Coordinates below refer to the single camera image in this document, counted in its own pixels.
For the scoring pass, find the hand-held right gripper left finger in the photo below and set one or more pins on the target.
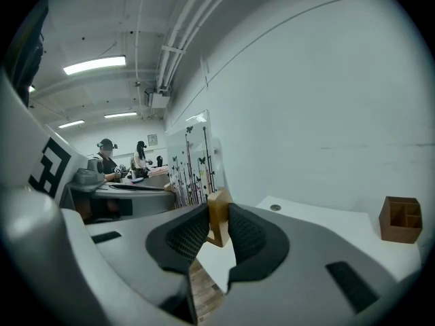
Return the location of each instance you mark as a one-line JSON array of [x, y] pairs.
[[129, 250]]

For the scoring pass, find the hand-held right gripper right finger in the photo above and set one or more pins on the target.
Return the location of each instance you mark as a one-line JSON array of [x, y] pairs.
[[306, 256]]

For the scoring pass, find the butterfly print picture frame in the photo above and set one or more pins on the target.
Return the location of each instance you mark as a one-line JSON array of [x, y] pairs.
[[193, 168]]

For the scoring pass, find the grey desk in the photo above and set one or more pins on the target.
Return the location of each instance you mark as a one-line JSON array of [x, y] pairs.
[[142, 199]]

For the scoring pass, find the grey device on stand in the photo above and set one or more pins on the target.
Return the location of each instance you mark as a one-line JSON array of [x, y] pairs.
[[90, 173]]

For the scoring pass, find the brown wooden pen holder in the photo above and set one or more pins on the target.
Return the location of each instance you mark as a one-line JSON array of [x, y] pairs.
[[387, 226]]

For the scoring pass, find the long ceiling light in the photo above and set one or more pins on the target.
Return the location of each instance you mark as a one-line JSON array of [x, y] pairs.
[[94, 64], [120, 115], [71, 124]]

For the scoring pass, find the ceiling ventilation box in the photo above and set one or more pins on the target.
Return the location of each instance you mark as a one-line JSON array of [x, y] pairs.
[[157, 98]]

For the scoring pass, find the thin white ceiling conduit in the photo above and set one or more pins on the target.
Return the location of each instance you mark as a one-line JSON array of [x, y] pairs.
[[137, 46]]

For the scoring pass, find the white ceiling pipe bundle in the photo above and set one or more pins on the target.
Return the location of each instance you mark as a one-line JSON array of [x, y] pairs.
[[190, 22]]

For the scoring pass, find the grey wall panel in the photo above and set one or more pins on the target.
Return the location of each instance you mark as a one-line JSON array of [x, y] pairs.
[[153, 139]]

